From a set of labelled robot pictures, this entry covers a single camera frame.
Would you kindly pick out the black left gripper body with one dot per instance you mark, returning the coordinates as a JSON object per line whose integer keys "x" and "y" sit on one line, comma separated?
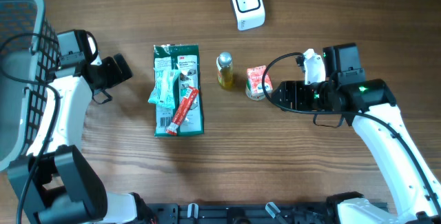
{"x": 110, "y": 74}

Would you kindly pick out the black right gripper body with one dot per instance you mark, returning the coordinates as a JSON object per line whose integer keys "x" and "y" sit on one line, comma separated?
{"x": 306, "y": 96}

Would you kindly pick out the green lid jar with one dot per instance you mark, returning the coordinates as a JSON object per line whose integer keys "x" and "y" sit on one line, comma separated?
{"x": 255, "y": 94}

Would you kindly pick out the red white small carton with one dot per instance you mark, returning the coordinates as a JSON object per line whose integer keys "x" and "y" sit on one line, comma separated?
{"x": 255, "y": 78}

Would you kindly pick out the clear yellow liquid bottle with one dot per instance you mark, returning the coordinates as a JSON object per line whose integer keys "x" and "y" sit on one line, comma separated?
{"x": 224, "y": 64}

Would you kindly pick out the red stick sachet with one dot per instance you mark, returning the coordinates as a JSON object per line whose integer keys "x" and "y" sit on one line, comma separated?
{"x": 185, "y": 104}

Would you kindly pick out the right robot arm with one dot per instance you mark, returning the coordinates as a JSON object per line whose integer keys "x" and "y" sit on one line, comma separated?
{"x": 335, "y": 84}

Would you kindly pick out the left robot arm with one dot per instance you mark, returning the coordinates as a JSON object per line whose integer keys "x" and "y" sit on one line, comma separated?
{"x": 53, "y": 181}

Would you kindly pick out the white barcode scanner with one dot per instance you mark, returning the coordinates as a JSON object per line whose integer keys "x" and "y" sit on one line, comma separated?
{"x": 249, "y": 14}

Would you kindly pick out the teal snack wrapper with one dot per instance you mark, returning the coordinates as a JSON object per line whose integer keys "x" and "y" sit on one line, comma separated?
{"x": 163, "y": 93}

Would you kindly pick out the green gloves package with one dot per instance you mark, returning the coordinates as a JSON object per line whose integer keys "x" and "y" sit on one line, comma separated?
{"x": 186, "y": 59}

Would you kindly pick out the grey plastic basket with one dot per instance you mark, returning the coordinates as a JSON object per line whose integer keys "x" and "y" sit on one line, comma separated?
{"x": 28, "y": 57}

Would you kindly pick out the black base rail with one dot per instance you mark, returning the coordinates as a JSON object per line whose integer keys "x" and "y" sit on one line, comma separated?
{"x": 314, "y": 212}

